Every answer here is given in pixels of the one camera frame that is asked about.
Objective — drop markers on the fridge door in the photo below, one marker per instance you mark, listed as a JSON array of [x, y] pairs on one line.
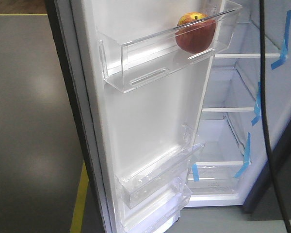
[[119, 132]]

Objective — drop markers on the red yellow apple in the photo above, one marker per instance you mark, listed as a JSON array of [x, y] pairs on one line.
[[197, 37]]

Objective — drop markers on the clear fridge crisper drawer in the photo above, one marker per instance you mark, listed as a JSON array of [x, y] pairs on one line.
[[212, 179]]

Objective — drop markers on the dark grey fridge body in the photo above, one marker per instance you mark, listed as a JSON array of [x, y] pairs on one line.
[[231, 123]]

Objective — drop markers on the upper clear door bin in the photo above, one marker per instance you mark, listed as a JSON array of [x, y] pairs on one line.
[[136, 38]]

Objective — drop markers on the clear door bin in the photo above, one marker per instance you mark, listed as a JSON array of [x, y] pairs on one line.
[[136, 38], [142, 183], [153, 213]]

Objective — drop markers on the middle clear door bin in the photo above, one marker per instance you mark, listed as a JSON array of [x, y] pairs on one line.
[[142, 183]]

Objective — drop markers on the lower clear door bin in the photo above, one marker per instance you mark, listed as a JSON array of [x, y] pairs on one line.
[[153, 213]]

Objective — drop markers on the yellow floor tape line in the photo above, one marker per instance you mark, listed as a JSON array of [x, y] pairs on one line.
[[78, 212]]

